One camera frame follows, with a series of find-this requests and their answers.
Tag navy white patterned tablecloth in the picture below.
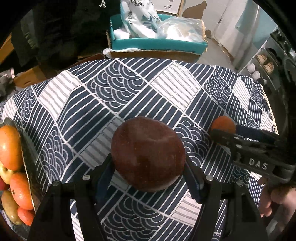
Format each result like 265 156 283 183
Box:
1 58 278 240

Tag dark hanging clothes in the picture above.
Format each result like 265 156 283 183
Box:
11 1 120 70

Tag brown potato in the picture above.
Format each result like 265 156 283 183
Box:
1 190 23 225

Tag dark fruit tray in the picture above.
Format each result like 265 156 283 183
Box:
1 117 44 240

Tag person's right hand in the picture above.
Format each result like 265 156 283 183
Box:
258 177 295 222

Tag small orange tangerine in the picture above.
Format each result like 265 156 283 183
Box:
17 207 35 226

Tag shoe rack shelf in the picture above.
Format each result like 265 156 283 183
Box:
239 27 295 90

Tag teal cardboard box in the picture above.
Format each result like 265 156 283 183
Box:
109 14 208 55

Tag white printed plastic bag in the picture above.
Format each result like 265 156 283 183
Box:
120 0 161 39

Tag white patterned storage box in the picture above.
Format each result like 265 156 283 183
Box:
151 0 184 16

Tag clear plastic bag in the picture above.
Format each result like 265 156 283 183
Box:
157 16 206 43

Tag yellow-green mango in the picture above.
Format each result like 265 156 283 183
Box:
0 162 17 185

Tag orange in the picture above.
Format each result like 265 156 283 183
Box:
10 172 34 210
1 125 23 171
211 115 236 134

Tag large red apple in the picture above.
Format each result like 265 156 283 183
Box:
111 116 186 192

